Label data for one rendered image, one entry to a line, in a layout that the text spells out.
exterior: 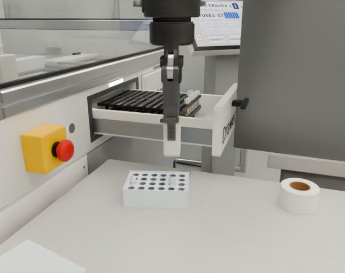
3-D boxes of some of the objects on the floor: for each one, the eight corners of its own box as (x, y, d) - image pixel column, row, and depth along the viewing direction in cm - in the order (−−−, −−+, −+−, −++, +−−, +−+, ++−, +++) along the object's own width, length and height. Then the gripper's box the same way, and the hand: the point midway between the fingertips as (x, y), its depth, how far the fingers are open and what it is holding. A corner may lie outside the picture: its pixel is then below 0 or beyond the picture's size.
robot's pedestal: (331, 316, 131) (369, 131, 106) (341, 392, 104) (395, 170, 79) (252, 297, 140) (270, 123, 115) (243, 363, 114) (264, 155, 88)
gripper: (154, 19, 62) (156, 139, 71) (143, 20, 48) (147, 170, 56) (194, 19, 62) (191, 140, 70) (195, 20, 48) (192, 171, 56)
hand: (171, 136), depth 62 cm, fingers closed
